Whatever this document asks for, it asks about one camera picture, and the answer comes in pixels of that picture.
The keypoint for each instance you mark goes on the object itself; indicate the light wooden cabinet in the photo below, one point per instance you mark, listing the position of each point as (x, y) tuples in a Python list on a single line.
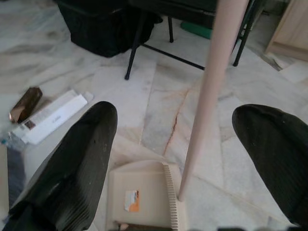
[(291, 29)]

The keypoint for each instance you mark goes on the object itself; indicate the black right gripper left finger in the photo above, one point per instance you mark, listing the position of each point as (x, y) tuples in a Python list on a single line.
[(67, 173)]

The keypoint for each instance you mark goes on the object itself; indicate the black folding chair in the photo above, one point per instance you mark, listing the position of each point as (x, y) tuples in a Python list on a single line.
[(180, 8)]

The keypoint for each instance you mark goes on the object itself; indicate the small dark brown box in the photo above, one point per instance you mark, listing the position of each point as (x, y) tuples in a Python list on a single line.
[(26, 103)]

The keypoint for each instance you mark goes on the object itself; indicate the black fabric storage box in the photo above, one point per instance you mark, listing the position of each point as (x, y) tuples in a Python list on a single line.
[(101, 29)]

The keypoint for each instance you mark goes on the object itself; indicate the green plastic bag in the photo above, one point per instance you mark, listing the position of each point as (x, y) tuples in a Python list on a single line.
[(196, 30)]

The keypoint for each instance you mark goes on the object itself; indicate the crumpled clear plastic wrapper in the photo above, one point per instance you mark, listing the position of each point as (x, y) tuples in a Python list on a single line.
[(12, 143)]

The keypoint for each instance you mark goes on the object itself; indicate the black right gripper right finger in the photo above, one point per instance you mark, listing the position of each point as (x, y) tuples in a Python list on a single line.
[(279, 156)]

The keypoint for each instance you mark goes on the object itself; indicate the long white carton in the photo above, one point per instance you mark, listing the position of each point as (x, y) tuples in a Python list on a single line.
[(55, 118)]

